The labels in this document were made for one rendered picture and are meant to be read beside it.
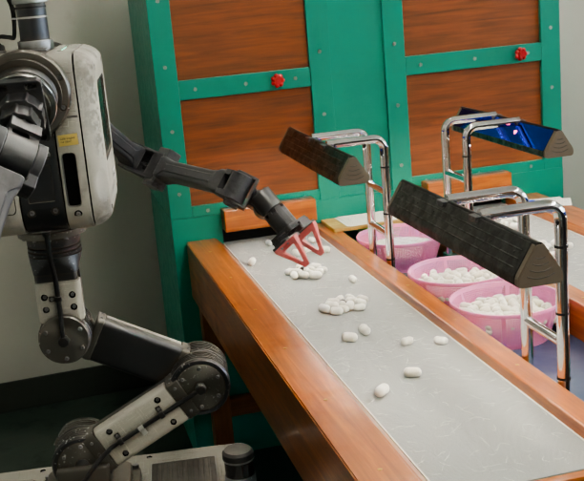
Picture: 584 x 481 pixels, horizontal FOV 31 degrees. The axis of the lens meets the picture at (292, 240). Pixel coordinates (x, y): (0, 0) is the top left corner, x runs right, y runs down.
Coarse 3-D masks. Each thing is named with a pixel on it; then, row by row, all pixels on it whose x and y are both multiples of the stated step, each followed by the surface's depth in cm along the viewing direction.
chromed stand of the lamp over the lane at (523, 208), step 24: (480, 192) 202; (504, 192) 203; (480, 216) 186; (504, 216) 188; (528, 216) 206; (528, 288) 209; (528, 312) 210; (528, 336) 211; (552, 336) 200; (528, 360) 213
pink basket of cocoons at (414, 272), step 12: (420, 264) 285; (432, 264) 287; (444, 264) 288; (456, 264) 288; (408, 276) 274; (420, 276) 284; (432, 288) 267; (444, 288) 265; (456, 288) 264; (480, 288) 265; (492, 288) 267
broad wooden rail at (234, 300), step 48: (192, 288) 333; (240, 288) 277; (240, 336) 256; (288, 336) 237; (288, 384) 210; (336, 384) 207; (288, 432) 215; (336, 432) 185; (384, 432) 187; (336, 480) 180; (384, 480) 167
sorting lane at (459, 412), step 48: (288, 288) 282; (336, 288) 278; (384, 288) 274; (336, 336) 242; (384, 336) 239; (432, 336) 236; (432, 384) 209; (480, 384) 207; (432, 432) 188; (480, 432) 186; (528, 432) 184; (432, 480) 170; (480, 480) 169; (528, 480) 168
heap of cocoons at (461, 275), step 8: (432, 272) 284; (448, 272) 283; (456, 272) 282; (464, 272) 282; (472, 272) 281; (480, 272) 280; (488, 272) 280; (424, 280) 280; (432, 280) 277; (440, 280) 276; (448, 280) 275; (456, 280) 276; (464, 280) 275; (472, 280) 277; (480, 280) 273; (440, 296) 267; (480, 296) 266
